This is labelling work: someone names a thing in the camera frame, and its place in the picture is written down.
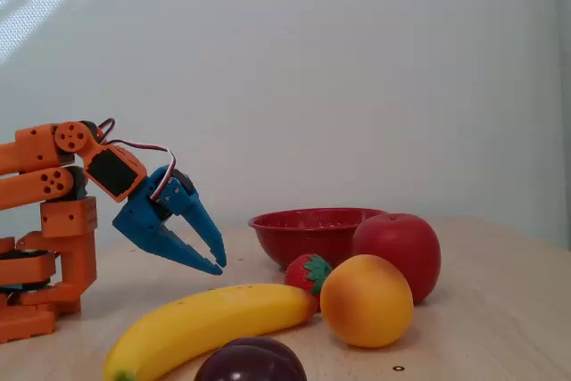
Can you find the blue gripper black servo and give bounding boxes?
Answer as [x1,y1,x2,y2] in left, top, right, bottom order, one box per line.
[111,165,228,277]

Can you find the white red servo cable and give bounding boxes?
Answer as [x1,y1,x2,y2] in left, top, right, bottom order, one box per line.
[95,117,178,202]

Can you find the yellow toy banana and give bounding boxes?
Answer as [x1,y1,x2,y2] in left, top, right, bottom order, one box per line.
[102,282,319,381]

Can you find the orange toy peach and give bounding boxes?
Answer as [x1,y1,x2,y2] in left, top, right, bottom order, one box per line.
[319,253,415,349]

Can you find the red toy apple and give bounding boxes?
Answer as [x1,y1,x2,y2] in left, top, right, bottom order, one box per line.
[351,212,443,306]

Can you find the red toy strawberry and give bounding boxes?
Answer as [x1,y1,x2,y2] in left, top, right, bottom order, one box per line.
[284,253,335,311]

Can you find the dark purple toy plum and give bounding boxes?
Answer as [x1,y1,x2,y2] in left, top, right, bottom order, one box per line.
[193,336,309,381]

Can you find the red speckled bowl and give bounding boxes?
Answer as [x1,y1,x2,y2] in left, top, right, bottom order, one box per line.
[247,207,389,270]

